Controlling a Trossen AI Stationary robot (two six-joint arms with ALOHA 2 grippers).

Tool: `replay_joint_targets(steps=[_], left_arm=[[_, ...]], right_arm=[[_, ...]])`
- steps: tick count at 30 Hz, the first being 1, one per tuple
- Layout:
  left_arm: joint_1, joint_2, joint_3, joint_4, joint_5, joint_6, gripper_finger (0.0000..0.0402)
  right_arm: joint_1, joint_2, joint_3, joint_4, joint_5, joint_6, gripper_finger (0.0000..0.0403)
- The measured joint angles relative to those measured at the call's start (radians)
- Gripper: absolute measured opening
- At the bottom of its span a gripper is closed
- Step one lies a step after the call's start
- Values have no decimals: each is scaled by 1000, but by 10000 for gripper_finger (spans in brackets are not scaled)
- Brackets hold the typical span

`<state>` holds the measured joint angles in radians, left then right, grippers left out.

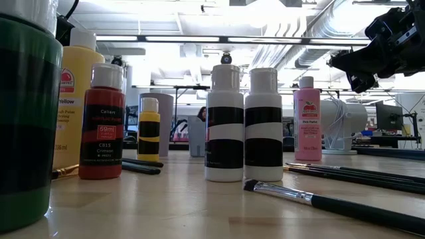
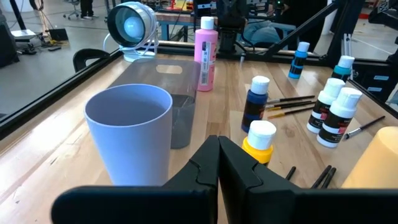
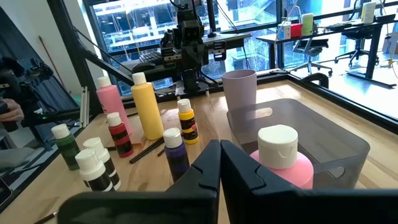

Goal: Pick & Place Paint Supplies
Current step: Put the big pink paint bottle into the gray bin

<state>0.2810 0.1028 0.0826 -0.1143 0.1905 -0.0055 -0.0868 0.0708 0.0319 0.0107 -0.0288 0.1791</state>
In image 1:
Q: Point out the silver-ferrule grey-bristle paintbrush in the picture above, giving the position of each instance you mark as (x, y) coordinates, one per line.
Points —
(398, 176)

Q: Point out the small black overhead camera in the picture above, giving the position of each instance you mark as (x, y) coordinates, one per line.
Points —
(226, 59)
(117, 61)

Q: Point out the white cup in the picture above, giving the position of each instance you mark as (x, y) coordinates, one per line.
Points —
(167, 126)

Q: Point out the small yellow black-striped paint bottle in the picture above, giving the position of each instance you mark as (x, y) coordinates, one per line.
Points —
(148, 117)

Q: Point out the green black-striped paint bottle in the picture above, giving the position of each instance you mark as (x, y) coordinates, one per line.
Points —
(26, 99)

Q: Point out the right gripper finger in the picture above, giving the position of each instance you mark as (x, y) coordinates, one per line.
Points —
(365, 59)
(363, 83)

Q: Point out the black chair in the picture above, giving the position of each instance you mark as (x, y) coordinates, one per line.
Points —
(288, 144)

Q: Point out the white cylindrical desk fan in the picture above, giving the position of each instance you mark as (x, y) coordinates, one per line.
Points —
(352, 116)

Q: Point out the long gold-ferrule paintbrush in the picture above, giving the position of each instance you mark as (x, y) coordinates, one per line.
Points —
(382, 185)

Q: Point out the small flat black-tip paintbrush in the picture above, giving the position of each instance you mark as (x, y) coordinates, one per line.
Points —
(142, 167)

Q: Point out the large pink paint bottle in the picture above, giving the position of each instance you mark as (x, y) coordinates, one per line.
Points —
(307, 139)

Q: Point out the round black-tip paintbrush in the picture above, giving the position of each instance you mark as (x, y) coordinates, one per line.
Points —
(146, 163)

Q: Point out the large yellow paint bottle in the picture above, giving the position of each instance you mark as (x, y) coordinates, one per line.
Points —
(76, 59)

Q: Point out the red crimson paint bottle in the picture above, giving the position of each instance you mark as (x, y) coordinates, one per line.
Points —
(103, 132)

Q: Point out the white black-striped paint bottle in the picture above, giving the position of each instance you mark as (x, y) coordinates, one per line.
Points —
(263, 131)
(224, 131)

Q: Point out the overhead frame bar with lights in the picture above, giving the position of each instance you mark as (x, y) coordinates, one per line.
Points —
(141, 38)

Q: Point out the black computer monitor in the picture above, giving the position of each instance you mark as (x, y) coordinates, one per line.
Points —
(388, 116)

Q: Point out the wide flat silver-ferrule paintbrush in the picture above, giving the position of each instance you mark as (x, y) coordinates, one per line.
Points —
(282, 192)

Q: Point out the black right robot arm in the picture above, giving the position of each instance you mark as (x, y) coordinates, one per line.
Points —
(419, 8)

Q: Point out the pink background bin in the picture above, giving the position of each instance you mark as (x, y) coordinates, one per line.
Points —
(181, 136)

